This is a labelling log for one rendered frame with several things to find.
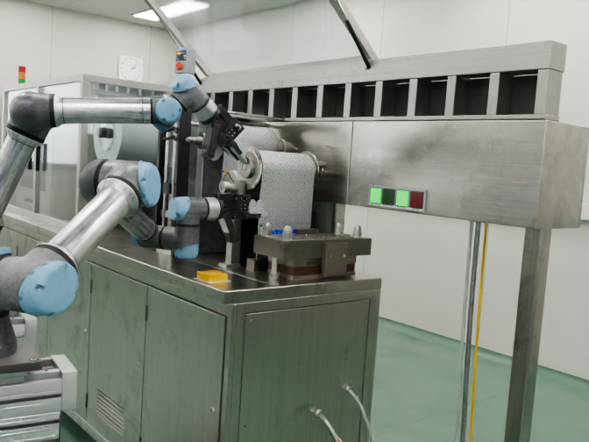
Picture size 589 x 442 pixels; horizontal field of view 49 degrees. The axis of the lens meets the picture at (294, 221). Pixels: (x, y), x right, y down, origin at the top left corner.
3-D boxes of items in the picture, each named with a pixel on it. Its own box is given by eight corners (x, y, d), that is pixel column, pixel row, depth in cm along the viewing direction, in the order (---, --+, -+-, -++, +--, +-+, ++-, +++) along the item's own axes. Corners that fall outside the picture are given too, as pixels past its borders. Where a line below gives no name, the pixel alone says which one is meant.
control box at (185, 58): (171, 72, 264) (172, 47, 263) (182, 74, 269) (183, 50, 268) (183, 72, 260) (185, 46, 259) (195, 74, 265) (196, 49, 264)
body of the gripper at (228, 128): (246, 130, 216) (224, 103, 209) (230, 148, 213) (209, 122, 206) (233, 130, 222) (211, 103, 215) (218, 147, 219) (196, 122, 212)
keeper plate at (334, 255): (320, 275, 215) (322, 242, 214) (342, 274, 222) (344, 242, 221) (325, 276, 213) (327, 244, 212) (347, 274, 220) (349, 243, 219)
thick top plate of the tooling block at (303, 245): (252, 252, 217) (254, 234, 216) (339, 248, 242) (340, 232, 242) (282, 260, 204) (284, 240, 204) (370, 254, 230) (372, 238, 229)
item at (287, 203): (257, 235, 222) (260, 181, 220) (308, 233, 237) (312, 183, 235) (258, 235, 222) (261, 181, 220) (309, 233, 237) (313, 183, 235)
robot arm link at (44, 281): (-4, 321, 138) (123, 188, 180) (54, 331, 133) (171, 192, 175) (-25, 277, 131) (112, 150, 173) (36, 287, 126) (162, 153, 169)
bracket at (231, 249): (216, 266, 227) (222, 179, 224) (232, 265, 231) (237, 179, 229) (224, 268, 223) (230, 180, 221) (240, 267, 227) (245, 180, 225)
